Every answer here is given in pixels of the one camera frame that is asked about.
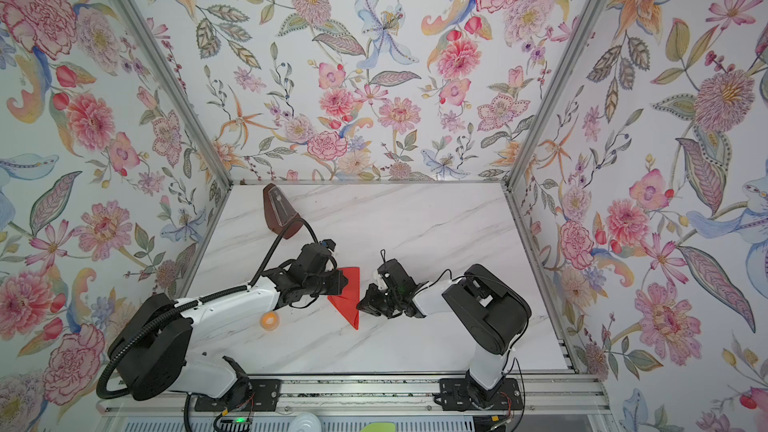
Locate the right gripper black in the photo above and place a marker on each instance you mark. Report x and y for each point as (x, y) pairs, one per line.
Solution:
(370, 300)

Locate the red square paper sheet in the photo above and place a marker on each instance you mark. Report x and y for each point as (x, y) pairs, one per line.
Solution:
(346, 303)

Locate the aluminium front rail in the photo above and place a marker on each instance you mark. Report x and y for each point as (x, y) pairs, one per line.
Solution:
(542, 393)

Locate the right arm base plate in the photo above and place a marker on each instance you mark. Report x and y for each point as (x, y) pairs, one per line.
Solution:
(464, 395)

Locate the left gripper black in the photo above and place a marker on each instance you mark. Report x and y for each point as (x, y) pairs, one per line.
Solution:
(338, 279)

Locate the green object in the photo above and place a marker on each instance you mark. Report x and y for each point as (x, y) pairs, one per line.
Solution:
(379, 427)

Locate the white round object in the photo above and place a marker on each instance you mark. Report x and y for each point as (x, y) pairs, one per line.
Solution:
(305, 422)

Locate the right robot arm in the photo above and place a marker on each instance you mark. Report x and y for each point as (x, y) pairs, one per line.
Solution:
(493, 314)

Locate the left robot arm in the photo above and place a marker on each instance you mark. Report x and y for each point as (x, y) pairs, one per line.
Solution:
(166, 346)

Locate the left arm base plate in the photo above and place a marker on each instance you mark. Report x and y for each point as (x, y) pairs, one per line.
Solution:
(258, 395)

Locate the brown wooden metronome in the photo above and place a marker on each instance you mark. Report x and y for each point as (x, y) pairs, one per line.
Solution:
(280, 215)

